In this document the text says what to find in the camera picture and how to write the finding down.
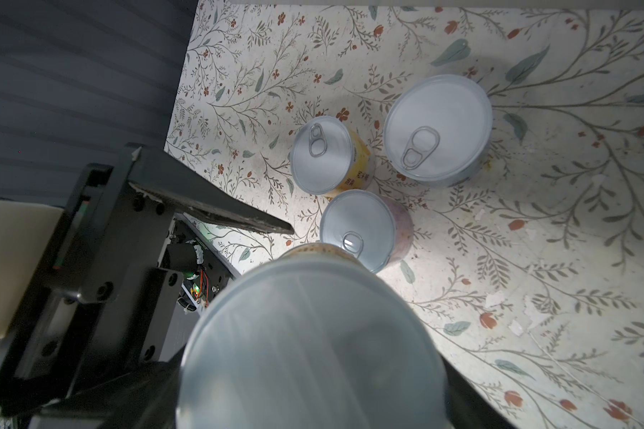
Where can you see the teal can pull tab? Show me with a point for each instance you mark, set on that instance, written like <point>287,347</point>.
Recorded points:
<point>437,133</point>

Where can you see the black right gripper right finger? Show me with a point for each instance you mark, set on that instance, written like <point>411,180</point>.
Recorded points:
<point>466,409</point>

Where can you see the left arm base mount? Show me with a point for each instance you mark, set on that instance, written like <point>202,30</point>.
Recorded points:
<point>206,272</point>

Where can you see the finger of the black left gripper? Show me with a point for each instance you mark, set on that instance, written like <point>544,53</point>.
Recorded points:
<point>209,204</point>

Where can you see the yellow can pull tab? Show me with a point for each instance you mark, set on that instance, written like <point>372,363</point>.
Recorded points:
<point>328,158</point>

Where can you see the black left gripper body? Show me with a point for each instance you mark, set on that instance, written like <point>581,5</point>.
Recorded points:
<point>100,302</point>

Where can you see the green orange can plastic lid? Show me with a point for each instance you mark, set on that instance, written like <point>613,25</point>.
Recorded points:
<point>311,340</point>

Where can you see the pink can pull tab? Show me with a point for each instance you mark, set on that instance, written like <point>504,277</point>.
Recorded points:
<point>376,230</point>

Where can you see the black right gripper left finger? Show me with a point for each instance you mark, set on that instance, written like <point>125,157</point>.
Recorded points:
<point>146,398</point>

